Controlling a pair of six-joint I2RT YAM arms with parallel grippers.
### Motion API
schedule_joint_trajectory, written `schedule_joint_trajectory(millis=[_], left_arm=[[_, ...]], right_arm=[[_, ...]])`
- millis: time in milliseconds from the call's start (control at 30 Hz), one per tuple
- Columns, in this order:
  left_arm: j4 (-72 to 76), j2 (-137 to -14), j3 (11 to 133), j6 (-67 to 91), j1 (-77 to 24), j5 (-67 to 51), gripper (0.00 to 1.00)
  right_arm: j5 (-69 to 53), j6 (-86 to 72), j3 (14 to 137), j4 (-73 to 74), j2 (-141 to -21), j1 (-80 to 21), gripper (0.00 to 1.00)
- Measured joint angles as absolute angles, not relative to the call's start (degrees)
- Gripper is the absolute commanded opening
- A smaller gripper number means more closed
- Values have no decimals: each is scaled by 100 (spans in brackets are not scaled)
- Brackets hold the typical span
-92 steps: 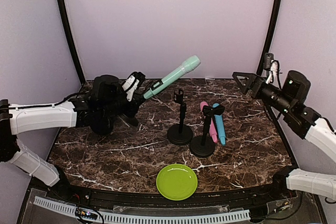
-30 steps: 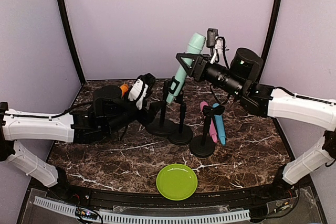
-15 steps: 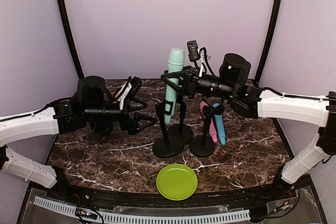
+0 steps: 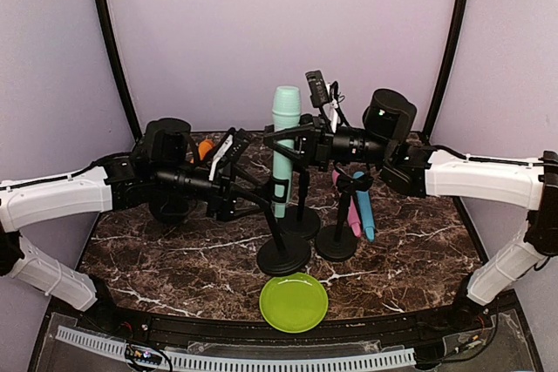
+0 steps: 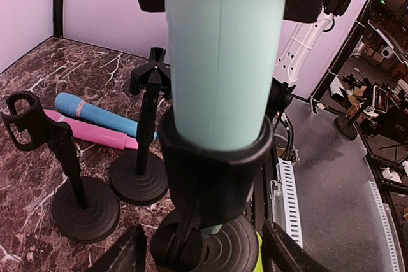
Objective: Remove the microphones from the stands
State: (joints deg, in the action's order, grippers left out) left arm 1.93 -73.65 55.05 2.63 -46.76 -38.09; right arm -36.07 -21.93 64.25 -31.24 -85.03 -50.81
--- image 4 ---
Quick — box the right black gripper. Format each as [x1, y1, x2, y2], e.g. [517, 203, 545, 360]
[264, 112, 394, 171]

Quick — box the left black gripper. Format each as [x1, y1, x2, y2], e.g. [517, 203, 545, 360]
[154, 162, 269, 222]

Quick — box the teal toy microphone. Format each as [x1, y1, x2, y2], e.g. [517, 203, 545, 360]
[271, 85, 303, 220]

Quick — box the black stand of pink microphone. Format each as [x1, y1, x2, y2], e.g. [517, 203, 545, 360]
[278, 168, 322, 240]

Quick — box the black stand of teal microphone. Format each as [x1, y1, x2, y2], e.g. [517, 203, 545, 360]
[249, 180, 311, 277]

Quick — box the blue toy microphone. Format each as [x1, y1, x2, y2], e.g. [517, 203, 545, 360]
[352, 189, 377, 242]

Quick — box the black stand of blue microphone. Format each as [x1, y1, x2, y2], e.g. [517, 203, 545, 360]
[315, 171, 372, 262]

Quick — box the pink toy microphone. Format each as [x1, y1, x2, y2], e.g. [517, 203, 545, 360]
[331, 170, 362, 238]

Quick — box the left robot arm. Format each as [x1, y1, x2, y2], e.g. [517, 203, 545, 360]
[1, 118, 270, 334]

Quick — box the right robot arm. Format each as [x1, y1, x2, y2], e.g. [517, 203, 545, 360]
[264, 86, 557, 332]

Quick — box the orange toy microphone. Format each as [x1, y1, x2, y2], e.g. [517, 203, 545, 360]
[198, 139, 215, 160]

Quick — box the black stand of orange microphone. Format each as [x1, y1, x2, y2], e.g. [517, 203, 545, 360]
[148, 197, 191, 226]

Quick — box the green plate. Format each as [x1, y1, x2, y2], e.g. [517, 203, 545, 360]
[259, 273, 329, 334]

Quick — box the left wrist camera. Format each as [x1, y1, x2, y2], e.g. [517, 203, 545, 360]
[208, 127, 251, 181]

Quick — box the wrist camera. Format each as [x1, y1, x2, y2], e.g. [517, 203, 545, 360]
[208, 127, 251, 181]
[305, 70, 349, 133]

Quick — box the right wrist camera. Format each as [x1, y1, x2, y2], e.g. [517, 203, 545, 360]
[305, 70, 349, 133]

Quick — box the black front rail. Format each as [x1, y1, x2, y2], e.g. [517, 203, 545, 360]
[79, 306, 493, 348]

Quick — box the white slotted cable duct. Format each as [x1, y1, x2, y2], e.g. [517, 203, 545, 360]
[54, 326, 416, 371]

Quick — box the right black frame post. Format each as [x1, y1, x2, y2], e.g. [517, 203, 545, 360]
[421, 0, 467, 142]

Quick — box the black frame post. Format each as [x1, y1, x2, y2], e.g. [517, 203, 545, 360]
[94, 0, 141, 140]
[421, 0, 467, 142]

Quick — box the left black frame post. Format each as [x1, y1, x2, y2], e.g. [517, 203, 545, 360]
[94, 0, 141, 140]

